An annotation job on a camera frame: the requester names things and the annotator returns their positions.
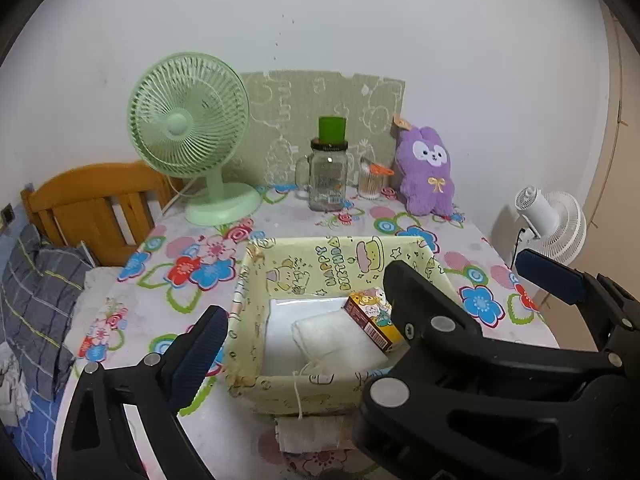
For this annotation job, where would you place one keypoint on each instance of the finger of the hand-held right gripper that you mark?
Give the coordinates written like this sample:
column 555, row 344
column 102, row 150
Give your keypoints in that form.
column 425, row 300
column 550, row 275

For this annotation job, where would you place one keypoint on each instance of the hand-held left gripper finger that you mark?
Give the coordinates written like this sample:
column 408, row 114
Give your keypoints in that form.
column 197, row 360

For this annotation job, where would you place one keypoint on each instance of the yellow printed fabric storage box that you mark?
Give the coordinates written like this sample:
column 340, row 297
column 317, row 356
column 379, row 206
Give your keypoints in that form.
column 300, row 270

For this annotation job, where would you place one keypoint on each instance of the white standing fan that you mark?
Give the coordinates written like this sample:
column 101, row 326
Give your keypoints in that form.
column 560, row 230

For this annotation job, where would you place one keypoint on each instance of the small cartoon printed box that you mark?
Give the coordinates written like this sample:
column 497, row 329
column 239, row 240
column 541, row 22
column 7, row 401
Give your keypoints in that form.
column 372, row 317

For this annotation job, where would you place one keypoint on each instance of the white folded towel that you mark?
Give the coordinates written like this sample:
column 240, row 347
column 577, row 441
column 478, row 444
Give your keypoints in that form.
column 335, row 340

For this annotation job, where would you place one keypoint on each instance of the floral tablecloth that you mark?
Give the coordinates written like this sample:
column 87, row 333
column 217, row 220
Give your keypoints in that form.
column 190, row 260

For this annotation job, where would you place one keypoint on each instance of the purple plush bunny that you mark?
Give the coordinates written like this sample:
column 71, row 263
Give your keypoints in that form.
column 427, row 180

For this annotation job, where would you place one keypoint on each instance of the glass cotton swab jar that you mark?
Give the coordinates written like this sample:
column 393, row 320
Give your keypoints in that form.
column 371, row 180

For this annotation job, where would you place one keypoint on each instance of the white paper towel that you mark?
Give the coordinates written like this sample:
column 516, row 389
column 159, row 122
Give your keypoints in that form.
column 315, row 432

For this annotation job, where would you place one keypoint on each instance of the glass mug jar black lid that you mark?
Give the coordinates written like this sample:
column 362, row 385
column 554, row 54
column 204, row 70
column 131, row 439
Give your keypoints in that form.
column 327, row 180

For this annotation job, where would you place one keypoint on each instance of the beige cabinet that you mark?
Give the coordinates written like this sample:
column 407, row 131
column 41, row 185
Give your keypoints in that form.
column 622, row 135

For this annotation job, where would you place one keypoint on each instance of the grey plaid pillow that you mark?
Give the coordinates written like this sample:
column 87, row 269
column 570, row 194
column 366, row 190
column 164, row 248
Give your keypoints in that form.
column 45, row 300

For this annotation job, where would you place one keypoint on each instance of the white crumpled cloth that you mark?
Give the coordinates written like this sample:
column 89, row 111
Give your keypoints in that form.
column 12, row 385

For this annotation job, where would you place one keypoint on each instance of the wooden bed headboard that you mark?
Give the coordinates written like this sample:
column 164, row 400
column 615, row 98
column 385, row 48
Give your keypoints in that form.
column 95, row 195

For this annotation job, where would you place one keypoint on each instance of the green cup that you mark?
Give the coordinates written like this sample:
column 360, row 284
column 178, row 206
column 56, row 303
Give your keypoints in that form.
column 332, row 129

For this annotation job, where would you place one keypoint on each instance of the green cartoon printed board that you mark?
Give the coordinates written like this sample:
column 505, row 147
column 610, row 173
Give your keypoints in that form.
column 300, row 105

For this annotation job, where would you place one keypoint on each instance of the green desk fan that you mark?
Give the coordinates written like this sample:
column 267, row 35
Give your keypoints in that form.
column 185, row 120

